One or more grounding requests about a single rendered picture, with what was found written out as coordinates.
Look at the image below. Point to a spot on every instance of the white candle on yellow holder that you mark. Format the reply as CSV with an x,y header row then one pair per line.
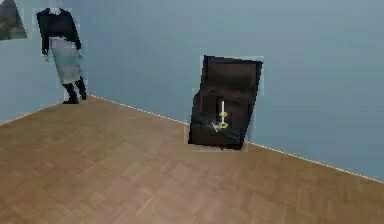
x,y
222,115

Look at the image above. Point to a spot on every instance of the small grey object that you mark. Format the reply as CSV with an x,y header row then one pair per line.
x,y
215,126

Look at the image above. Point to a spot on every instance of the black and grey floor statue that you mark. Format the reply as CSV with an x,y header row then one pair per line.
x,y
65,56

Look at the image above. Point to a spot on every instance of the framed dark wall picture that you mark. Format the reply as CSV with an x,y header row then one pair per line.
x,y
10,21

